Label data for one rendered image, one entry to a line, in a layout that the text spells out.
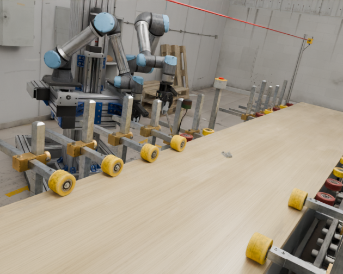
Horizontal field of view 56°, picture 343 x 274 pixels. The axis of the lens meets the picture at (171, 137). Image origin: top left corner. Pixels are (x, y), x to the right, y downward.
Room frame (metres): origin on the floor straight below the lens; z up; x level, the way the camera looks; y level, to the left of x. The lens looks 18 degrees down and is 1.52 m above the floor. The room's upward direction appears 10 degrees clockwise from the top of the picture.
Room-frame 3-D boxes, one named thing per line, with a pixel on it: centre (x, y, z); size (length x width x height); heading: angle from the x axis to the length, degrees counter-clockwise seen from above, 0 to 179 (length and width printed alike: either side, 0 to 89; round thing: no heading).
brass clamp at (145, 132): (1.79, 0.12, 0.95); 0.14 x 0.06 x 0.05; 148
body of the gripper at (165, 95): (1.99, 0.09, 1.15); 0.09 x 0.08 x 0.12; 148
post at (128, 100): (1.59, 0.25, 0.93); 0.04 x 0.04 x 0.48; 58
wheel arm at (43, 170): (1.16, 0.56, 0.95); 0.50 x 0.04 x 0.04; 58
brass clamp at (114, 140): (1.57, 0.26, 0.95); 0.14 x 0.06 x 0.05; 148
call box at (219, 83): (2.45, -0.29, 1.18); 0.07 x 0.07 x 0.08; 58
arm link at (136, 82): (2.16, 0.29, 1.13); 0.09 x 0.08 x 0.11; 89
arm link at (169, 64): (2.00, 0.08, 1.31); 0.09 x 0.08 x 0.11; 20
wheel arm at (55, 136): (1.37, 0.43, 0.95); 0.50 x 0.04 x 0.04; 58
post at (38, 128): (1.17, 0.51, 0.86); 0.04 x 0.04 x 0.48; 58
